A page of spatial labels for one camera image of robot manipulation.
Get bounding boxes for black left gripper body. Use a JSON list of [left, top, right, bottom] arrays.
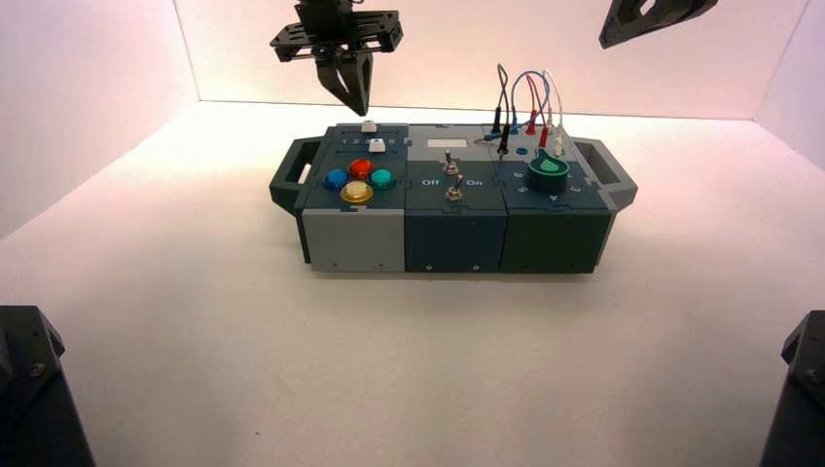
[[269, 0, 404, 64]]

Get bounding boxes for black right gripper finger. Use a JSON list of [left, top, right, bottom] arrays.
[[597, 0, 720, 51]]

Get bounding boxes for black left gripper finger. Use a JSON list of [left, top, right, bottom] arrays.
[[351, 51, 376, 118], [315, 53, 354, 111]]

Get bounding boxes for yellow round push button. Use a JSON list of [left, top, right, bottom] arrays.
[[340, 181, 376, 205]]

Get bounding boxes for grey and teal control box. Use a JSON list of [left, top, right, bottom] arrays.
[[269, 122, 639, 275]]

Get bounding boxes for green rotary knob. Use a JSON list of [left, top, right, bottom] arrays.
[[526, 149, 571, 195]]

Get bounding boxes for blue banana plug cable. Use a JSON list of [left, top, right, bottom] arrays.
[[480, 69, 553, 144]]

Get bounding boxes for black banana plug cable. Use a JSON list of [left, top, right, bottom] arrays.
[[490, 62, 514, 162]]

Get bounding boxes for white banana plug cable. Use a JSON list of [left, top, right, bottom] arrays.
[[543, 69, 567, 160]]

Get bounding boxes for red banana plug cable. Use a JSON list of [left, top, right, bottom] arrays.
[[522, 73, 553, 151]]

